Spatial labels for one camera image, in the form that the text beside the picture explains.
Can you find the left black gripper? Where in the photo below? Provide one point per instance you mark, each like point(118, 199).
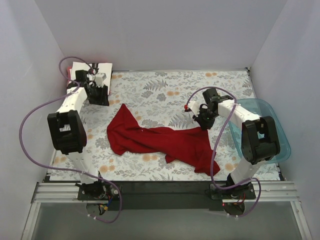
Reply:
point(99, 95)

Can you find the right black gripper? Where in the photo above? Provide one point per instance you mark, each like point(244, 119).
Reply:
point(204, 120)

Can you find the red t shirt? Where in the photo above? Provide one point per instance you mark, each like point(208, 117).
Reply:
point(190, 146)
point(68, 71)

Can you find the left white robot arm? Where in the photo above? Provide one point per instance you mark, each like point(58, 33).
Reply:
point(68, 132)

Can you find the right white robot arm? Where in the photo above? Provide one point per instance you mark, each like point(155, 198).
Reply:
point(259, 137)

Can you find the white printed folded t shirt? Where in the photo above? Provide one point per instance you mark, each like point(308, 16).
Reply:
point(105, 72)

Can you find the red folded t shirt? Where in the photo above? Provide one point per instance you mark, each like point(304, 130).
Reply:
point(68, 71)

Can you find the floral patterned table mat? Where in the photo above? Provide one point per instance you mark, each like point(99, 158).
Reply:
point(155, 99)

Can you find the teal plastic bin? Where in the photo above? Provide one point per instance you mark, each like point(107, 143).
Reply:
point(262, 108)

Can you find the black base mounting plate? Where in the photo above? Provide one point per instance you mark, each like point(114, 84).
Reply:
point(165, 195)

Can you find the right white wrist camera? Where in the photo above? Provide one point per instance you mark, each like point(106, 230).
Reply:
point(194, 107)

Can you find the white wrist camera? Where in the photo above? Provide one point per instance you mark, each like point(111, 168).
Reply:
point(194, 107)
point(99, 79)

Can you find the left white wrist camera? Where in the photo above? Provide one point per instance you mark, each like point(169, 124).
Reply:
point(99, 79)

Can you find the aluminium frame rail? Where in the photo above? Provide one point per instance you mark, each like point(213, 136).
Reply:
point(67, 192)

